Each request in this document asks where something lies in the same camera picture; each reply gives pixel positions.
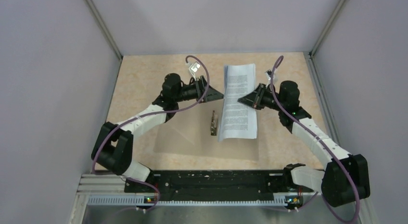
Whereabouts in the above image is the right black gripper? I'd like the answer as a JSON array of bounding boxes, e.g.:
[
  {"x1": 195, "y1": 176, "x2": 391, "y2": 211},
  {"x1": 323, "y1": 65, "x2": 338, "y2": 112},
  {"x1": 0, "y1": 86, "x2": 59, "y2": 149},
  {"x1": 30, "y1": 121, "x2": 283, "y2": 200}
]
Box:
[{"x1": 238, "y1": 83, "x2": 286, "y2": 112}]

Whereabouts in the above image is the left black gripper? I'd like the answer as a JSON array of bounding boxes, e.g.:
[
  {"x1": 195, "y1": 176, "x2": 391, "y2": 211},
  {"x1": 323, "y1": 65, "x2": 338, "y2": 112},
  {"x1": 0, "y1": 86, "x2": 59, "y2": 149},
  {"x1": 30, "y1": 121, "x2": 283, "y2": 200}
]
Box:
[{"x1": 174, "y1": 75, "x2": 224, "y2": 103}]

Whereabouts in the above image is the white printed paper stack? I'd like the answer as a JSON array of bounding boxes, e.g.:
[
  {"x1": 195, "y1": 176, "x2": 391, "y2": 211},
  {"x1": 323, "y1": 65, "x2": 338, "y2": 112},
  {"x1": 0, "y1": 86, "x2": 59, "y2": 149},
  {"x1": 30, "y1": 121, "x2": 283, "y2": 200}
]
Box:
[{"x1": 218, "y1": 64, "x2": 257, "y2": 142}]

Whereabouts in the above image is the brown paper folder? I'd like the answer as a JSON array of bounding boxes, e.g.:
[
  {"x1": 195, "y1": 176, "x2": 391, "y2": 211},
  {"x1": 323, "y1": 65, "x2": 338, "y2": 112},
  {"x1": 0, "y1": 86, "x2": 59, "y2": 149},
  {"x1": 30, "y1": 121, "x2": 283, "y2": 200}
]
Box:
[{"x1": 154, "y1": 100, "x2": 259, "y2": 161}]

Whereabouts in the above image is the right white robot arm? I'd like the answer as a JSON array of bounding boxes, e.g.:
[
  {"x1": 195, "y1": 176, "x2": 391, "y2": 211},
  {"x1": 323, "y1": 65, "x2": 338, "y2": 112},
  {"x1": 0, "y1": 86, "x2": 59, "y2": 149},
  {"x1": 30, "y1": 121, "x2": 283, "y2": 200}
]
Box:
[{"x1": 238, "y1": 80, "x2": 371, "y2": 207}]

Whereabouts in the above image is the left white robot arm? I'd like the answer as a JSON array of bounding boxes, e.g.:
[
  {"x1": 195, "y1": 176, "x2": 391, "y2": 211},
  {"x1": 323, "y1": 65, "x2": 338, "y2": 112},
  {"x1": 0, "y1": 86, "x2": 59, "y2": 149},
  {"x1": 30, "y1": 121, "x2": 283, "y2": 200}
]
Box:
[{"x1": 91, "y1": 73, "x2": 224, "y2": 192}]

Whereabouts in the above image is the metal folder clip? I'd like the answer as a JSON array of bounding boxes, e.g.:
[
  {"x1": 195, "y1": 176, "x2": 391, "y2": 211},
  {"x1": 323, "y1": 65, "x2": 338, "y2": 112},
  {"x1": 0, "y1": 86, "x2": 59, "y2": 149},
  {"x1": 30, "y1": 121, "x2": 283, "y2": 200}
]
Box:
[{"x1": 210, "y1": 110, "x2": 218, "y2": 136}]

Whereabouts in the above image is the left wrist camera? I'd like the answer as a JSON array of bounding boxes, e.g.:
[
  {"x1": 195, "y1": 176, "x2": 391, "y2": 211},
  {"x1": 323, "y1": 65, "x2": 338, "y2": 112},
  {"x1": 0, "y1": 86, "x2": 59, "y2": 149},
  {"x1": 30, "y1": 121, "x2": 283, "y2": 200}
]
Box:
[{"x1": 186, "y1": 62, "x2": 201, "y2": 79}]

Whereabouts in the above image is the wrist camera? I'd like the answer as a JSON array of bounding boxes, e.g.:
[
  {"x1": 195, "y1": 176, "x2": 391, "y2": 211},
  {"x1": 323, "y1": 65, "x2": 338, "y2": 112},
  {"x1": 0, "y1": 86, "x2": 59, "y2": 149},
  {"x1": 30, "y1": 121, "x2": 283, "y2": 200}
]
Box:
[
  {"x1": 186, "y1": 62, "x2": 201, "y2": 79},
  {"x1": 265, "y1": 69, "x2": 278, "y2": 84}
]

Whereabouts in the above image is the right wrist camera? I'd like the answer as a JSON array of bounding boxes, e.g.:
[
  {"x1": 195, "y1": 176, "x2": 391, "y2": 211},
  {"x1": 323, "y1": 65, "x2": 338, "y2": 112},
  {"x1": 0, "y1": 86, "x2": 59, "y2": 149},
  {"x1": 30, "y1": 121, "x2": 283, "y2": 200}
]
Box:
[{"x1": 265, "y1": 69, "x2": 278, "y2": 84}]

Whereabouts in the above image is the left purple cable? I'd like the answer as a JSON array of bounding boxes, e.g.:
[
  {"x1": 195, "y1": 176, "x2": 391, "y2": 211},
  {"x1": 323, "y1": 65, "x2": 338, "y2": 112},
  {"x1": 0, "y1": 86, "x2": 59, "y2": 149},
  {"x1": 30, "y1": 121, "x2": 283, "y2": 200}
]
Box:
[{"x1": 91, "y1": 55, "x2": 211, "y2": 213}]

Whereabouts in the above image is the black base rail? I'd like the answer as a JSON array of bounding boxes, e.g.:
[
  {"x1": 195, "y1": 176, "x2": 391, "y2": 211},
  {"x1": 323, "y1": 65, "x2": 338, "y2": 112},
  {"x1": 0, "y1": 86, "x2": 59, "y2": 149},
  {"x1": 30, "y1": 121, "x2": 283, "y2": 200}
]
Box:
[{"x1": 124, "y1": 170, "x2": 312, "y2": 201}]

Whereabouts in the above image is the white slotted cable duct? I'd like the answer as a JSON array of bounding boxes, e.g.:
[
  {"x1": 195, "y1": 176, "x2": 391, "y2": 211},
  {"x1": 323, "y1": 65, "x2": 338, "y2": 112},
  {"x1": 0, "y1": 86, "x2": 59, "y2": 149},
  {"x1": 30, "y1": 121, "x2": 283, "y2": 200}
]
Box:
[{"x1": 87, "y1": 195, "x2": 287, "y2": 207}]

